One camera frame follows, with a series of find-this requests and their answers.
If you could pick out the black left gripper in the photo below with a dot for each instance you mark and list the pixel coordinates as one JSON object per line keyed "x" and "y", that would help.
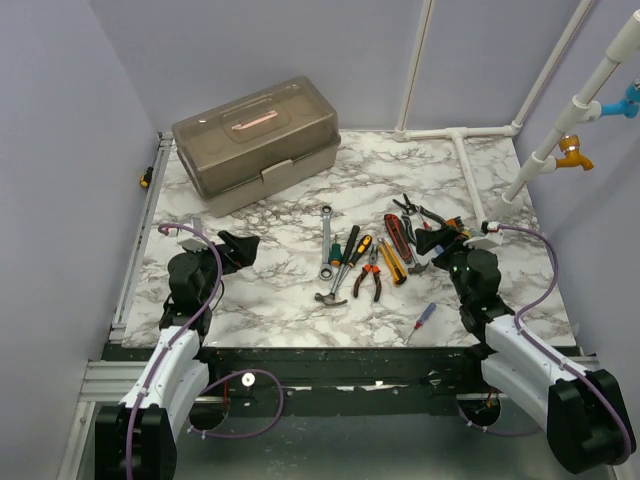
{"x": 243, "y": 255}

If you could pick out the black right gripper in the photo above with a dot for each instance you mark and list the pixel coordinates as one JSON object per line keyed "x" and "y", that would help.
{"x": 428, "y": 240}

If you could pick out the red black utility knife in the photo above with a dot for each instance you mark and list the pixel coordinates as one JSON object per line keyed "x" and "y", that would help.
{"x": 399, "y": 237}

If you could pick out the yellow utility knife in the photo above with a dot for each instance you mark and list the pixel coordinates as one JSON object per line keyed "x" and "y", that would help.
{"x": 398, "y": 273}

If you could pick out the beige plastic tool box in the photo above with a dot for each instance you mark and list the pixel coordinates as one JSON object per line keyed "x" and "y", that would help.
{"x": 258, "y": 145}

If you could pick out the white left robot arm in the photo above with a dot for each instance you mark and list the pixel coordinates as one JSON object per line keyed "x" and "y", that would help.
{"x": 136, "y": 438}

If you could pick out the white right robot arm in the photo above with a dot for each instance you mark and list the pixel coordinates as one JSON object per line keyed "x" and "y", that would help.
{"x": 581, "y": 411}

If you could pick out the orange screwdriver bit set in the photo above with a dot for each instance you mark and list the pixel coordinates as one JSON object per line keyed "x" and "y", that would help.
{"x": 458, "y": 224}

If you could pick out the black yellow screwdriver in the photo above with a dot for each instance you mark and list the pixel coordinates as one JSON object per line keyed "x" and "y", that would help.
{"x": 361, "y": 248}

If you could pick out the yellow plastic faucet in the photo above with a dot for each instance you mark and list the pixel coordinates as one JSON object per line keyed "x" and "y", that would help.
{"x": 569, "y": 146}

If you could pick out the blue plastic faucet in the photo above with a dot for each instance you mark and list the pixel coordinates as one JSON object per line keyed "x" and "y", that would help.
{"x": 627, "y": 106}

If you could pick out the red blue handle screwdriver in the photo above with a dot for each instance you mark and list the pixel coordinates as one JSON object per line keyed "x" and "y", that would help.
{"x": 425, "y": 218}

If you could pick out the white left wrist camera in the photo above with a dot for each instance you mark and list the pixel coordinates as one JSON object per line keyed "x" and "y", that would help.
{"x": 188, "y": 240}

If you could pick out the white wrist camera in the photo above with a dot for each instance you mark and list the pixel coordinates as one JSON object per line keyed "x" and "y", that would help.
{"x": 490, "y": 236}
{"x": 188, "y": 240}

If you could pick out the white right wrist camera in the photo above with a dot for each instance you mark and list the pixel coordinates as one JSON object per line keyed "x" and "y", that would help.
{"x": 490, "y": 236}

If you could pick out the blue handle small screwdriver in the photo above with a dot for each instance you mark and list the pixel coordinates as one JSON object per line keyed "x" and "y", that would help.
{"x": 423, "y": 318}

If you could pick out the green handle screwdriver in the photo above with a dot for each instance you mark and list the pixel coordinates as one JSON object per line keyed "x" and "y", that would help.
{"x": 335, "y": 254}

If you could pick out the black handle claw hammer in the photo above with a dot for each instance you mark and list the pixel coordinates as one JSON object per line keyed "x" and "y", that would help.
{"x": 329, "y": 299}

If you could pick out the black yellow tool on rail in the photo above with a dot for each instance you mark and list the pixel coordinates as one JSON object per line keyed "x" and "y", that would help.
{"x": 146, "y": 178}

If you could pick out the black metal base frame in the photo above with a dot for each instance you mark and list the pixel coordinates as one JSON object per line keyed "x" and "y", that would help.
{"x": 276, "y": 382}

